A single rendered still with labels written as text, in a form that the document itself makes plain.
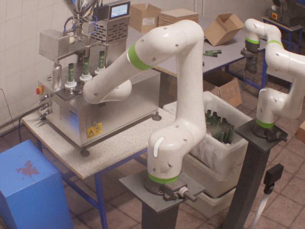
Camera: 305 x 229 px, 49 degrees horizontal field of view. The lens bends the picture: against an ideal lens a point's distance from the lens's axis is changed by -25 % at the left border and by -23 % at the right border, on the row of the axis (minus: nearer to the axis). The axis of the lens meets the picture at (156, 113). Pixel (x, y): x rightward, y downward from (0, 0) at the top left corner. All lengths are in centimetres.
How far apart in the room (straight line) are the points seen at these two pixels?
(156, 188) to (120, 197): 137
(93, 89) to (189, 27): 46
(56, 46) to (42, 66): 169
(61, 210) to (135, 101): 86
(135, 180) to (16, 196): 82
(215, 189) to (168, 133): 114
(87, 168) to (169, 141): 65
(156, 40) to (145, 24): 248
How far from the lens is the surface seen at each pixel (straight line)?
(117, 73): 153
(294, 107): 195
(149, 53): 139
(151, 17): 384
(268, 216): 294
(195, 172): 272
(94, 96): 166
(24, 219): 231
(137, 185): 169
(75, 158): 212
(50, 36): 216
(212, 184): 264
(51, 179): 226
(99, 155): 213
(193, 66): 154
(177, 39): 138
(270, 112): 201
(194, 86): 157
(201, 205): 282
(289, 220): 296
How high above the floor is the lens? 201
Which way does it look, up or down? 30 degrees down
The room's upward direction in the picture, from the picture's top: 3 degrees clockwise
